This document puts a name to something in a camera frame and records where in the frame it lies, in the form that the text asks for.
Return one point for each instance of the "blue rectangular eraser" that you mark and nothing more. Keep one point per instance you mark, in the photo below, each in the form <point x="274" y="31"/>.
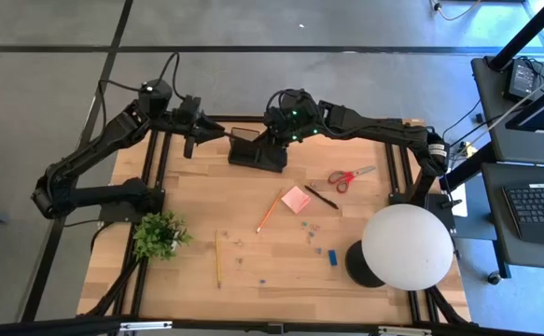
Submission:
<point x="332" y="257"/>

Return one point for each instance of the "black aluminium table frame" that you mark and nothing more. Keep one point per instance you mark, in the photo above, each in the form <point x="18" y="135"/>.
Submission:
<point x="137" y="291"/>

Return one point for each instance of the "yellow power strip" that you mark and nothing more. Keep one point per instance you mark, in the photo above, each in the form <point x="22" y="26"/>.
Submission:
<point x="467" y="149"/>

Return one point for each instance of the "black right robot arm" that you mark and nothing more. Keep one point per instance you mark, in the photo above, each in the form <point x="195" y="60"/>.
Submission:
<point x="383" y="133"/>

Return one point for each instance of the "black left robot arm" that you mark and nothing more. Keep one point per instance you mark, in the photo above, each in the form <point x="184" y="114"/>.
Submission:
<point x="113" y="133"/>

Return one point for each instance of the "black mesh desk organizer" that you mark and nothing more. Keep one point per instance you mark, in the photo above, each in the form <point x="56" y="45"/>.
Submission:
<point x="253" y="161"/>

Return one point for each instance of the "orange pencil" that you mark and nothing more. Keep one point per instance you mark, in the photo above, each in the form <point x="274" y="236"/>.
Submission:
<point x="269" y="210"/>

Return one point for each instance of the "grey keyboard tray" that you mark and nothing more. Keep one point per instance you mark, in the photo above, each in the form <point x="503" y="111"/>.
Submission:
<point x="519" y="259"/>

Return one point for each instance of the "black diagonal beam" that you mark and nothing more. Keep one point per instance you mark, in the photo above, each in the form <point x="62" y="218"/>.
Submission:
<point x="467" y="168"/>

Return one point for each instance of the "green potted plant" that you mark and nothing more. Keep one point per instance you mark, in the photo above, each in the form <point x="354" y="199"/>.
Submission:
<point x="159" y="235"/>

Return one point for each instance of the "pink sticky note pad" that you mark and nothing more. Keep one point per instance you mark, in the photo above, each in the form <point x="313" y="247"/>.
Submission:
<point x="296" y="200"/>

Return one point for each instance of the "silver metal bracket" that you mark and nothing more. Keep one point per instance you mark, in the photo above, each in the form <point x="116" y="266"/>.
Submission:
<point x="404" y="331"/>
<point x="145" y="326"/>

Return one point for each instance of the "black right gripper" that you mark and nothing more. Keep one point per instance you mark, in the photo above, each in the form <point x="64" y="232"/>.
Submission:
<point x="295" y="119"/>

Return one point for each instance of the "black caster wheel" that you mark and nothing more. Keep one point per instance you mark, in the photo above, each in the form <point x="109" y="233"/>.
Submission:
<point x="494" y="278"/>

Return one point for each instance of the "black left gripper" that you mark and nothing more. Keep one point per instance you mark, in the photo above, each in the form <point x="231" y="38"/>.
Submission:
<point x="188" y="116"/>

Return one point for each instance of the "black camera rig rail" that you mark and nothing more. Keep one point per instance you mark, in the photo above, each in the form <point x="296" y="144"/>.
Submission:
<point x="43" y="329"/>

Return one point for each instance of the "black lamp base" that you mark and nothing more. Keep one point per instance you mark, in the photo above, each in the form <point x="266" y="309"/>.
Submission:
<point x="355" y="266"/>

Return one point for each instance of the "white paper sheet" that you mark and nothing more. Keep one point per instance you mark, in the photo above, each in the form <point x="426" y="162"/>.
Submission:
<point x="460" y="205"/>

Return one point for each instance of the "white globe lamp shade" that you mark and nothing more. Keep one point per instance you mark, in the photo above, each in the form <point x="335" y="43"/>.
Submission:
<point x="407" y="247"/>

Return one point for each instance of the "black keyboard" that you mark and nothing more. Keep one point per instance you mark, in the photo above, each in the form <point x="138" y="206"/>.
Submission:
<point x="539" y="210"/>

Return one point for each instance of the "black pen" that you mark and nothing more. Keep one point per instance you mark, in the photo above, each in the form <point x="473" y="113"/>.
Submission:
<point x="321" y="197"/>

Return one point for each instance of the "yellow pencil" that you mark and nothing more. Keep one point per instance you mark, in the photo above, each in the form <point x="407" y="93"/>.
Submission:
<point x="218" y="259"/>

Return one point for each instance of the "black vertical post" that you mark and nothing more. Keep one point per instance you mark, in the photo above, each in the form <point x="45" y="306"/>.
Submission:
<point x="528" y="32"/>

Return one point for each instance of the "black power adapter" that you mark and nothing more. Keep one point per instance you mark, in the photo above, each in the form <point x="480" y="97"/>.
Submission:
<point x="521" y="81"/>

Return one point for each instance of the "grey desk top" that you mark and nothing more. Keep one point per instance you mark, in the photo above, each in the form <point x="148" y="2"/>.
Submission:
<point x="491" y="116"/>

